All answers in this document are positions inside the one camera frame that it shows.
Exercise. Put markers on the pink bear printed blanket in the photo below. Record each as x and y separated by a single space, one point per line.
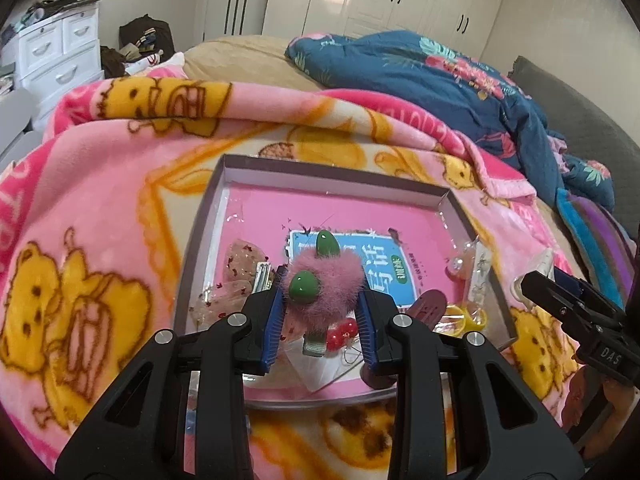
100 185

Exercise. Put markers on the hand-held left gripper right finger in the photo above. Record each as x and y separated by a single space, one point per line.
367 330

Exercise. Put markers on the striped colourful cloth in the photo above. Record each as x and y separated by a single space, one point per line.
595 240

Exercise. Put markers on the white door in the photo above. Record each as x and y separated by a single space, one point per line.
215 0

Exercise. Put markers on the pink fuzzy green hair clip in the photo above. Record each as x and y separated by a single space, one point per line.
330 280

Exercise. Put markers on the white chest of drawers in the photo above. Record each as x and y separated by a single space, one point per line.
55 60

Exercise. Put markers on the brown hair clip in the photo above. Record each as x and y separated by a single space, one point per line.
430 307

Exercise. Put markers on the person's right hand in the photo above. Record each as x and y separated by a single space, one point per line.
582 402

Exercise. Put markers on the white wardrobe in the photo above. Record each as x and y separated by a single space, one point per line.
400 0

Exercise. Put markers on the purple cloth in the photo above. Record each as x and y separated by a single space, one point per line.
557 150

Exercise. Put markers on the clutter pile on drawers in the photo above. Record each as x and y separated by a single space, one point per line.
45 10

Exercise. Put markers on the light grey furniture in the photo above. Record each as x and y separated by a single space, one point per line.
15 120

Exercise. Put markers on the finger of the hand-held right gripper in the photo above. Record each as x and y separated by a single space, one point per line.
550 295
595 297

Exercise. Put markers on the open cardboard box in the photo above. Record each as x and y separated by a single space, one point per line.
147 62

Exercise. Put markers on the grey headboard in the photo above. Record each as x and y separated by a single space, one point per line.
585 125

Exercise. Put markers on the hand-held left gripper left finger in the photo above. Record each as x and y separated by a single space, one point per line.
274 330

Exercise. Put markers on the shallow cardboard box pink bottom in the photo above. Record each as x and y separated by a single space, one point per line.
350 210

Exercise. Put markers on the small blue packet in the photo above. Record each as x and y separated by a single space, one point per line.
191 420

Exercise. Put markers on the red earrings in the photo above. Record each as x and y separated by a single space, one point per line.
345 332

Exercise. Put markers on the pink mesh bow hair clip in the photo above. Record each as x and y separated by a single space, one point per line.
240 260

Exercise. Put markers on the black bag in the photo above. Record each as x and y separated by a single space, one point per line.
145 35

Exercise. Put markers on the beige bed sheet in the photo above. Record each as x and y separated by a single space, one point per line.
240 60

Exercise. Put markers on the pearl earrings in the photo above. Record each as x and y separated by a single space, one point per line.
470 265

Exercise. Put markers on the blue floral quilt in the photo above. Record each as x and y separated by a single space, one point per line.
400 85

